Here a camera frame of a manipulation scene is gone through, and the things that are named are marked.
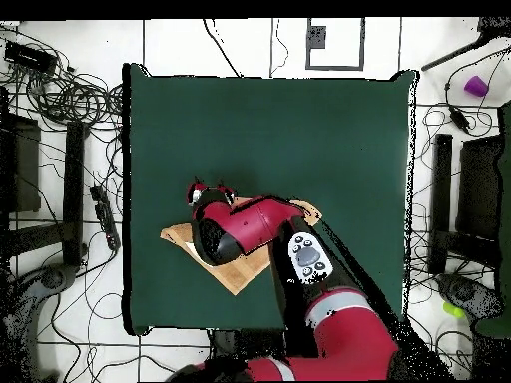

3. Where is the black floor stand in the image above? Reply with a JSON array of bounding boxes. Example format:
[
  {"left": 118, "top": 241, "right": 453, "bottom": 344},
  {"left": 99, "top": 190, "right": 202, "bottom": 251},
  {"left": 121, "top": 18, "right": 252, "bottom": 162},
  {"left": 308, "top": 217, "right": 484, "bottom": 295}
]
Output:
[
  {"left": 428, "top": 133, "right": 502, "bottom": 276},
  {"left": 7, "top": 121, "right": 87, "bottom": 268}
]

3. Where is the black rod stand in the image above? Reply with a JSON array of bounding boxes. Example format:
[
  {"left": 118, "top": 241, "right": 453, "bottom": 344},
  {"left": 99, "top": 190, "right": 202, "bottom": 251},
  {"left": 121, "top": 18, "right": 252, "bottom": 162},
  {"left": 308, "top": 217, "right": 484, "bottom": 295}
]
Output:
[{"left": 420, "top": 16, "right": 511, "bottom": 73}]

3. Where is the purple cup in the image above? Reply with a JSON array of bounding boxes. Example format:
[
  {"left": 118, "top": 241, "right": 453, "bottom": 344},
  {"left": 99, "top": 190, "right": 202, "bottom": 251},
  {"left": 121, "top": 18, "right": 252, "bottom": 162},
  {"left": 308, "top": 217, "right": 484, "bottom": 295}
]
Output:
[{"left": 463, "top": 75, "right": 490, "bottom": 98}]

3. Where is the dark grey square plate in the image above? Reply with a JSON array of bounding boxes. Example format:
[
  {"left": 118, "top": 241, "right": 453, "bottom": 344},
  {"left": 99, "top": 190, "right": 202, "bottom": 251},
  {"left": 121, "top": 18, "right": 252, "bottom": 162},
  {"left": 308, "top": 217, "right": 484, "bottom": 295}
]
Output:
[{"left": 306, "top": 25, "right": 327, "bottom": 50}]

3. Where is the dark green table cloth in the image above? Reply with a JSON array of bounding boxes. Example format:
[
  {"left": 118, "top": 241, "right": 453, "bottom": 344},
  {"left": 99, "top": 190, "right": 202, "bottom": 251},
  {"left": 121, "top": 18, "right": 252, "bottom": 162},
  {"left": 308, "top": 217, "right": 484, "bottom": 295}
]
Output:
[{"left": 128, "top": 63, "right": 416, "bottom": 334}]

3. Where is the black power strip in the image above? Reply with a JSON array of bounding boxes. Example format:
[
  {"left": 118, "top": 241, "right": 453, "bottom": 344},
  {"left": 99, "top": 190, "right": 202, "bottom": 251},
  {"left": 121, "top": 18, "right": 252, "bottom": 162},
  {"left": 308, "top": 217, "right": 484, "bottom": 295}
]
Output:
[{"left": 89, "top": 184, "right": 122, "bottom": 251}]

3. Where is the dark green draped fabric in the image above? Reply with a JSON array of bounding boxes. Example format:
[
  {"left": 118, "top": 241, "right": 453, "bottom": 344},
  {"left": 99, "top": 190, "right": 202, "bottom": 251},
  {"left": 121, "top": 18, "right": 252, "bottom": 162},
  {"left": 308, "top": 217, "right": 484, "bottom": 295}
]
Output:
[{"left": 474, "top": 101, "right": 511, "bottom": 340}]

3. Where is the thick black cable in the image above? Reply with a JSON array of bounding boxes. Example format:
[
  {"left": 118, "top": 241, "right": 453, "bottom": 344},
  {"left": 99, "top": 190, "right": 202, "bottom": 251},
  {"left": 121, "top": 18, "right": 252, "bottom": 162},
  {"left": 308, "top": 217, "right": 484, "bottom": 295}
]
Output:
[{"left": 202, "top": 18, "right": 243, "bottom": 78}]

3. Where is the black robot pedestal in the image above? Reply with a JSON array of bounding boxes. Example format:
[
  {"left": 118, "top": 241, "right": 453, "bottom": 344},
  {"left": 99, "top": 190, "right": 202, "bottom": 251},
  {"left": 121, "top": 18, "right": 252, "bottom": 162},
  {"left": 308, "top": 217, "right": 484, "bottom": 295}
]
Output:
[{"left": 209, "top": 328, "right": 288, "bottom": 360}]

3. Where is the tan towel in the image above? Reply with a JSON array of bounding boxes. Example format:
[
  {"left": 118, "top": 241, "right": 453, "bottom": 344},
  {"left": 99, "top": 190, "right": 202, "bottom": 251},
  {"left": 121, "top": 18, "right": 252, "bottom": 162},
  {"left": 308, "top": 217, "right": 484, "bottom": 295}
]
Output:
[{"left": 160, "top": 196, "right": 323, "bottom": 297}]

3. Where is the black flat panel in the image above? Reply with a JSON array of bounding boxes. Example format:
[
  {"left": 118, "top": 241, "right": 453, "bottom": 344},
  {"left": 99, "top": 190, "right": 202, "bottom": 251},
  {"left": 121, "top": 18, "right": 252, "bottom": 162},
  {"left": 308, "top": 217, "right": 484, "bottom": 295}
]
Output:
[
  {"left": 0, "top": 113, "right": 42, "bottom": 214},
  {"left": 456, "top": 135, "right": 504, "bottom": 240}
]

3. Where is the black hub box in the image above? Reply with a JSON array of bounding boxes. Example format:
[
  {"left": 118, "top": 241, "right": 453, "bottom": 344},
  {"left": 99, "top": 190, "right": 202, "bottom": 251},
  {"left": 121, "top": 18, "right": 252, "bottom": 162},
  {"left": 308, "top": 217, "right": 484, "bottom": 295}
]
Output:
[{"left": 3, "top": 40, "right": 59, "bottom": 75}]

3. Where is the lime green object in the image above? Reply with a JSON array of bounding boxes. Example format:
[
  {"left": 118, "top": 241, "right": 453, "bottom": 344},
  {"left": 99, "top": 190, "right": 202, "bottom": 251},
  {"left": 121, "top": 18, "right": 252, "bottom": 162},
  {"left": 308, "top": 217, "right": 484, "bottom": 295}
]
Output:
[{"left": 442, "top": 301, "right": 466, "bottom": 319}]

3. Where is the thin black cable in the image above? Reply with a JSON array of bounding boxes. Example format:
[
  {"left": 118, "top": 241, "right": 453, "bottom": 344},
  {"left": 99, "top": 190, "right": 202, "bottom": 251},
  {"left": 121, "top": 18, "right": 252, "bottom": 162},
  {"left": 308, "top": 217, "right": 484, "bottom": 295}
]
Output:
[{"left": 269, "top": 18, "right": 289, "bottom": 78}]

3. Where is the grey square frame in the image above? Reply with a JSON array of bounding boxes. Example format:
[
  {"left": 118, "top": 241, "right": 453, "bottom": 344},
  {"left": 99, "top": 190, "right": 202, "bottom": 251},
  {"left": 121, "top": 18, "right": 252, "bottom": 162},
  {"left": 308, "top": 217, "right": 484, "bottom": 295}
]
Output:
[{"left": 305, "top": 17, "right": 365, "bottom": 72}]

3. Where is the black cable tangle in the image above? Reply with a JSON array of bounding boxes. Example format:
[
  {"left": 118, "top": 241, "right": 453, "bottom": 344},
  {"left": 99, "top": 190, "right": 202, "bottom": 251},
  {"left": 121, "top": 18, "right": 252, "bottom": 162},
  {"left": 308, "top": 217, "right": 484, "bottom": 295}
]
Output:
[{"left": 0, "top": 23, "right": 125, "bottom": 133}]

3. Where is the black power adapter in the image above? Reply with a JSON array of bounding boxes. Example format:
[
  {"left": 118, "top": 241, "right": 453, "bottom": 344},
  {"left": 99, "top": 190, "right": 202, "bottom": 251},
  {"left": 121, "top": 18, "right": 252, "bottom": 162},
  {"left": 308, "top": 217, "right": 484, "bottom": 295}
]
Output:
[{"left": 448, "top": 105, "right": 471, "bottom": 135}]

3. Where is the dark grey curved device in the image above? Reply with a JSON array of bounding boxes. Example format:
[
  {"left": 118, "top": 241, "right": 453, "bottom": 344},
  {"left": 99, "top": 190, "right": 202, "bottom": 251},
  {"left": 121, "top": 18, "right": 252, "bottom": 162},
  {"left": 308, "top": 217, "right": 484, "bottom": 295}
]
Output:
[
  {"left": 1, "top": 262, "right": 79, "bottom": 382},
  {"left": 435, "top": 272, "right": 505, "bottom": 322}
]

